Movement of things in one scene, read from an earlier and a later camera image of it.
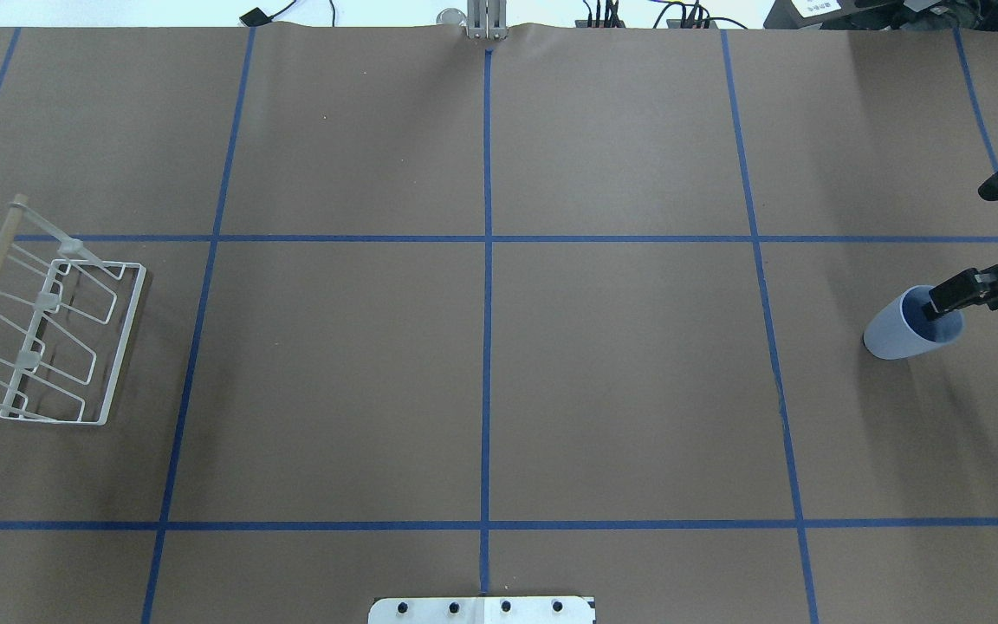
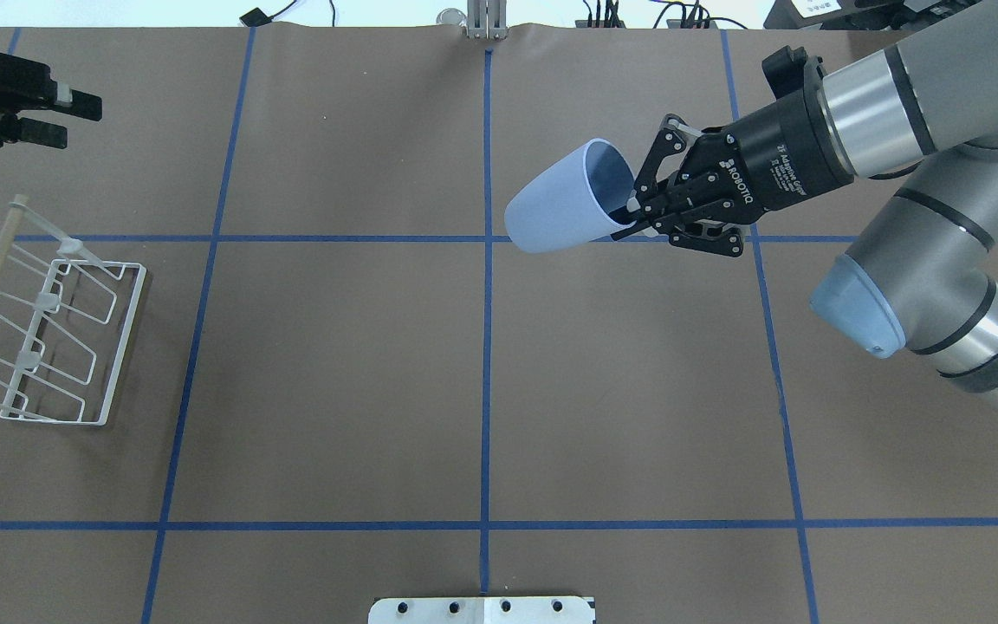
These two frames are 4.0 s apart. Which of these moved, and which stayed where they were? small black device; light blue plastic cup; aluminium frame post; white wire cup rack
Moved: light blue plastic cup
Stayed: small black device; aluminium frame post; white wire cup rack
